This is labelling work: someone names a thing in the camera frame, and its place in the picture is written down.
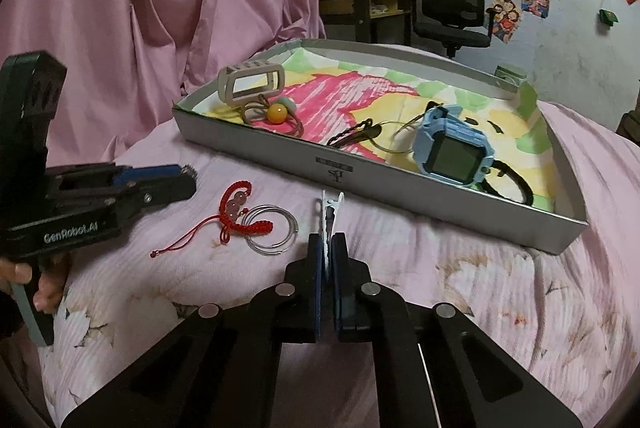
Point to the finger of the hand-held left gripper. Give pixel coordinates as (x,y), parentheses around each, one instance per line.
(165,195)
(145,173)

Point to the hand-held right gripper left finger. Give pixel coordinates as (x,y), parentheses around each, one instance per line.
(315,288)

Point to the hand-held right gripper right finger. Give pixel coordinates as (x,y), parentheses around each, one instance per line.
(340,288)

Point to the white hair clip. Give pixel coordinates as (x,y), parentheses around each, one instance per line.
(327,218)

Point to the beige watch frame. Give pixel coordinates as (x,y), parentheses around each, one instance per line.
(225,85)

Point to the grey shallow cardboard box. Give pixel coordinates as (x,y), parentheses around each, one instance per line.
(280,153)

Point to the thin silver bangle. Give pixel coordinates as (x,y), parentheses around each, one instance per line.
(297,228)
(387,151)
(260,248)

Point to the blue smart watch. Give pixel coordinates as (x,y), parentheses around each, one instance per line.
(450,153)

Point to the person's left hand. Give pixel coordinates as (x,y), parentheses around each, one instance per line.
(52,288)

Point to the pink curtain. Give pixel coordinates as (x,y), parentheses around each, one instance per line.
(125,8)

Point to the colourful printed box lining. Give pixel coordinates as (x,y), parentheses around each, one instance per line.
(340,98)

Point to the wooden desk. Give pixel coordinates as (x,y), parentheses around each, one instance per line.
(345,5)

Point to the green plastic stool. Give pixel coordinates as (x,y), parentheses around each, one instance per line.
(510,74)

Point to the cartoon family poster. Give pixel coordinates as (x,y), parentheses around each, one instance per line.
(505,18)

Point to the dark suitcase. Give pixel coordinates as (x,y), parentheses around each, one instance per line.
(630,125)

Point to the green hanging box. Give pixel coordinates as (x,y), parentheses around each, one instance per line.
(608,18)

